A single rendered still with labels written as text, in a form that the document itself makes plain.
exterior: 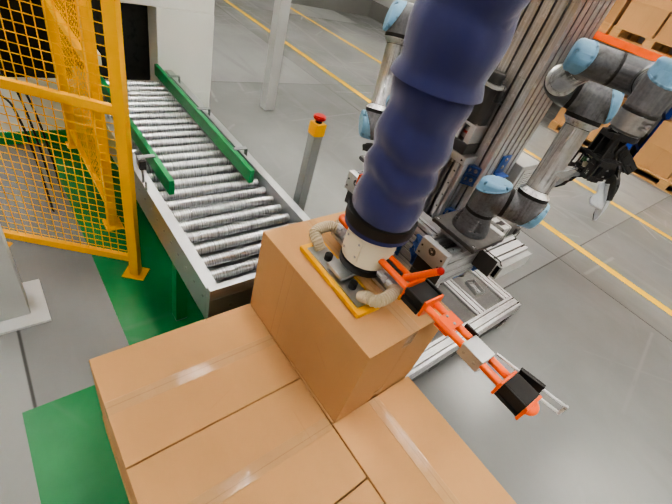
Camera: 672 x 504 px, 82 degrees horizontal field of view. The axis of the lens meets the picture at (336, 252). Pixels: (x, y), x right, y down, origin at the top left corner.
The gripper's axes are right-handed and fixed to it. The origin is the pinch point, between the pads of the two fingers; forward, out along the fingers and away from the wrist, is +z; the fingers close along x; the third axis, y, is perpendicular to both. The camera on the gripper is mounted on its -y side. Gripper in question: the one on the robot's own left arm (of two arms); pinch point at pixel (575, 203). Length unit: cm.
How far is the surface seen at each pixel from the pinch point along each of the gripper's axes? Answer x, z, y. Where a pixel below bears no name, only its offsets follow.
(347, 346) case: 3, 55, 49
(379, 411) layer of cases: 8, 90, 28
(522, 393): 33, 35, 18
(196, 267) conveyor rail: -61, 85, 91
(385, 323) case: -2, 50, 37
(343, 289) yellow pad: -14, 48, 48
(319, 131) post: -129, 48, 29
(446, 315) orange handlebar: 7.6, 35.2, 26.4
